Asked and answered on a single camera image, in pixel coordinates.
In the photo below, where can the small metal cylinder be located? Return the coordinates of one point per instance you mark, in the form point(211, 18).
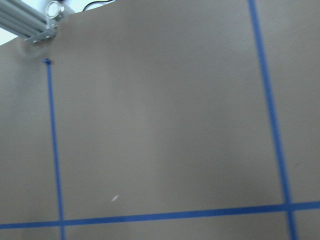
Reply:
point(54, 9)

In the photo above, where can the aluminium frame post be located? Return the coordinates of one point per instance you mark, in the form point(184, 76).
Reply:
point(25, 22)

